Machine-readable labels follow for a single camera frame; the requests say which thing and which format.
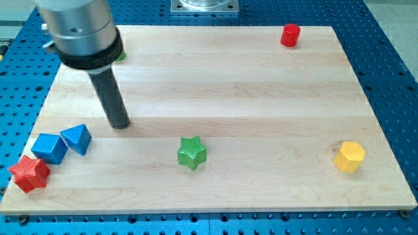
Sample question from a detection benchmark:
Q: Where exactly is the blue triangle block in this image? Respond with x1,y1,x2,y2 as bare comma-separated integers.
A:
60,124,92,156

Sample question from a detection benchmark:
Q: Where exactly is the green star block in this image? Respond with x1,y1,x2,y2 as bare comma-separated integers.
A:
177,136,206,171

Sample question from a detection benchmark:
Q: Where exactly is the green block behind arm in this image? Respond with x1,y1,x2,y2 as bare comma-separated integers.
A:
116,51,126,61

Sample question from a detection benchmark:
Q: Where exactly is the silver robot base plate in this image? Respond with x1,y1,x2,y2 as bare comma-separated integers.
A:
170,0,240,13

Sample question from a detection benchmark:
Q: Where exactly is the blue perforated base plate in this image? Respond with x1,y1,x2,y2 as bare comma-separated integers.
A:
1,0,417,234

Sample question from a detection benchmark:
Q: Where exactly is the red star block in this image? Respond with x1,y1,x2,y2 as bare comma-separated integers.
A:
8,155,51,193

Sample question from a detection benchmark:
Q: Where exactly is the yellow hexagon block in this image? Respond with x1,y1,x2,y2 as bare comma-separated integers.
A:
333,141,366,172

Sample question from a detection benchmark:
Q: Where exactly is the blue cube block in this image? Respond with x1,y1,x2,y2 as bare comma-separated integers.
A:
31,133,68,165

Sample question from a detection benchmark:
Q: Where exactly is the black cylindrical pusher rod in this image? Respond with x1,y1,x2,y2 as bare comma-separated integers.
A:
88,67,130,129

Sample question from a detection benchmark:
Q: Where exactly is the red cylinder block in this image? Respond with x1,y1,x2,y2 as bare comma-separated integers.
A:
280,23,300,47

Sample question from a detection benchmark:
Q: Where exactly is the wooden board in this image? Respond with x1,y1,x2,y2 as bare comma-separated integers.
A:
1,26,417,215

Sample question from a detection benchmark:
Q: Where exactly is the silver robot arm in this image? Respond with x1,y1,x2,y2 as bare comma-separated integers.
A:
35,0,130,129

